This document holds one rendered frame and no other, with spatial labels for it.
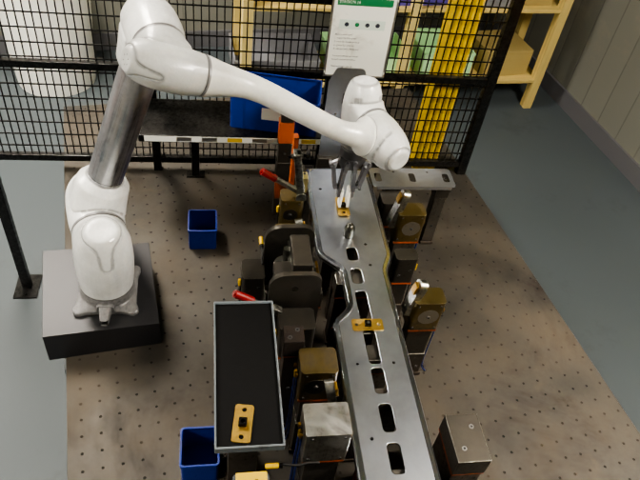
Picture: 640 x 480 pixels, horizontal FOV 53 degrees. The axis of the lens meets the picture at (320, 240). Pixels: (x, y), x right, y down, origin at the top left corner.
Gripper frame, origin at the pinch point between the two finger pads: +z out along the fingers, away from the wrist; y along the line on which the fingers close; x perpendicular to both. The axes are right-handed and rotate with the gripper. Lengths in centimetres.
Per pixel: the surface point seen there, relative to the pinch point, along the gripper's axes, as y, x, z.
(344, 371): -8, -61, 4
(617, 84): 214, 183, 64
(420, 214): 22.8, -8.2, 0.0
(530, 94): 177, 215, 94
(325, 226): -6.5, -8.7, 4.5
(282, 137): -17.2, 28.3, -1.2
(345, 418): -13, -80, -7
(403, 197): 16.3, -7.1, -6.0
